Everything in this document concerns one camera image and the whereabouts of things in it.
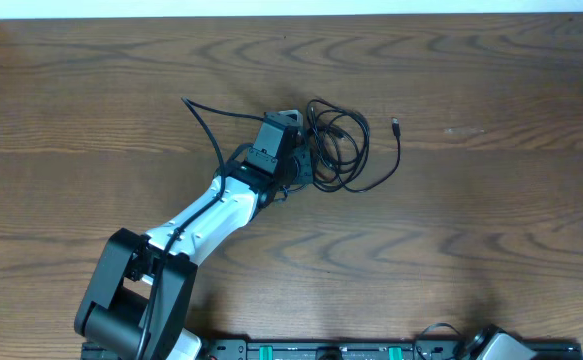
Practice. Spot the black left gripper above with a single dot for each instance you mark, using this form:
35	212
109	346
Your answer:
308	176

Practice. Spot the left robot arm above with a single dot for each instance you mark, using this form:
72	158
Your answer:
137	299

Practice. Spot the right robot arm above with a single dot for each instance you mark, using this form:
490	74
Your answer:
493	343

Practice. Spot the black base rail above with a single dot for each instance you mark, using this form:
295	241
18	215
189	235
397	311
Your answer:
424	346

